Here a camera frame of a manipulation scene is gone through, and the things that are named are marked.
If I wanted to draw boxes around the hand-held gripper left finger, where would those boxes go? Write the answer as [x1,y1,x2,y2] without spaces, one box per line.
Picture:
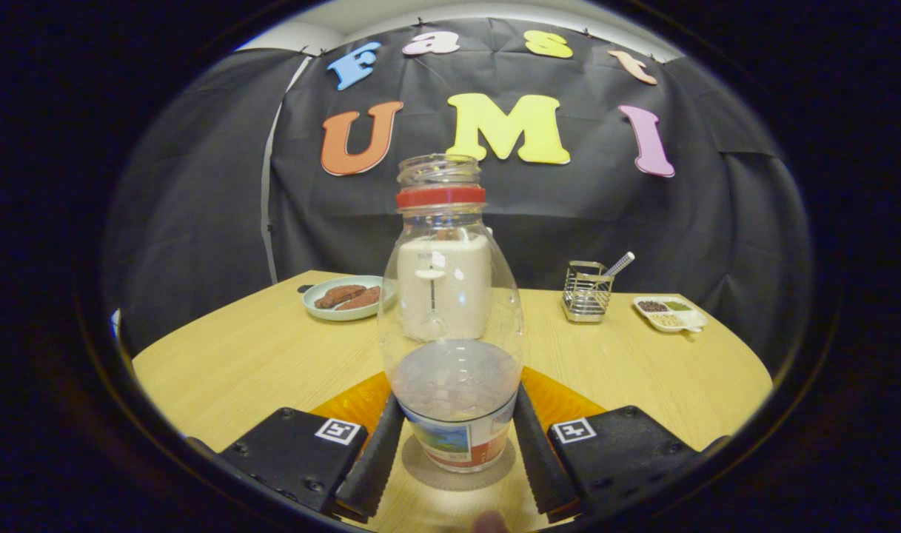
[219,372,406,523]

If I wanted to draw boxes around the white divided snack tray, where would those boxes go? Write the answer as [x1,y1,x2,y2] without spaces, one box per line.
[633,296,709,334]

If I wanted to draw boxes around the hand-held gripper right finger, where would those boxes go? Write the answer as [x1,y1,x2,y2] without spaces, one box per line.
[512,366,701,519]

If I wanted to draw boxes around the pale green plate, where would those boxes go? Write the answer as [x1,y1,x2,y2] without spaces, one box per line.
[303,275,393,322]

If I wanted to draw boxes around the clear plastic juice bottle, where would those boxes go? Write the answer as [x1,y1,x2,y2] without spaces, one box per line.
[377,153,526,473]

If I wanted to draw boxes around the metal wire utensil holder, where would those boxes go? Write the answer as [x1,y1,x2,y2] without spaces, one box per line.
[561,261,614,324]

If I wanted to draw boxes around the wooden table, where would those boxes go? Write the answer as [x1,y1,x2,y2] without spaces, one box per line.
[132,270,774,532]

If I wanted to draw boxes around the brown food piece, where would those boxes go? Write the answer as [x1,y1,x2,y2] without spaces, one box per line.
[336,286,383,312]
[315,285,367,309]

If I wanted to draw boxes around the white toaster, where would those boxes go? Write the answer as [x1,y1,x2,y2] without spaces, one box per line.
[395,232,493,342]

